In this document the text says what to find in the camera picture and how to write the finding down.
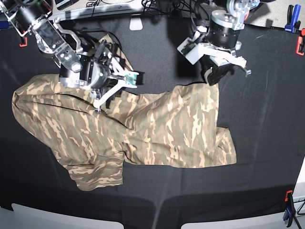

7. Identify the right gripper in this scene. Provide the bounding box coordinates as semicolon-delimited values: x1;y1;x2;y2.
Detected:
78;40;145;111

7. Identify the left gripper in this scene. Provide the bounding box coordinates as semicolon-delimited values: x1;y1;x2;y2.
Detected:
200;44;252;86

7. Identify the camouflage t-shirt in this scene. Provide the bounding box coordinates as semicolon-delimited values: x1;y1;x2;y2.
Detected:
11;34;238;192

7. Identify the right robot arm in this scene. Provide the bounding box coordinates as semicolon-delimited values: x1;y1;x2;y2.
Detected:
0;0;141;110

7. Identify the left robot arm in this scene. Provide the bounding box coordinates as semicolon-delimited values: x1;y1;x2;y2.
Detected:
201;0;260;85

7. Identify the black table cloth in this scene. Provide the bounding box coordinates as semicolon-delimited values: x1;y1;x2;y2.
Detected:
0;25;305;229

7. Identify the red clamp right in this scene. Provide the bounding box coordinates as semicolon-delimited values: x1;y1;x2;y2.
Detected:
295;28;305;56

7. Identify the blue clamp top right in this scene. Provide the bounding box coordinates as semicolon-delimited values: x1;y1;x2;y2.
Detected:
284;4;301;33

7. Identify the blue clamp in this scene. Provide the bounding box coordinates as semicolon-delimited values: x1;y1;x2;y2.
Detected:
283;190;296;228
284;4;301;33

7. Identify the red black clamp left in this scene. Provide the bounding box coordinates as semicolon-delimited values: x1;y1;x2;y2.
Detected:
19;35;28;47

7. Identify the blue clamp bottom right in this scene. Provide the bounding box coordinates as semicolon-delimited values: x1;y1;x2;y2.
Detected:
283;190;296;228

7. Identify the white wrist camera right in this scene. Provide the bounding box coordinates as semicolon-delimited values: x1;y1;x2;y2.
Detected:
124;73;138;86

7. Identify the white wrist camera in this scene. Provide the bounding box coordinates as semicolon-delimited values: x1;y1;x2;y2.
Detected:
177;37;205;65
124;73;138;86

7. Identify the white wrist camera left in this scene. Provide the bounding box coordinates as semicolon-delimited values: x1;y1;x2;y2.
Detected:
177;37;205;65

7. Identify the white table bracket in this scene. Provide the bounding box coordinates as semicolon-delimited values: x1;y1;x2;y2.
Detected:
129;16;143;31

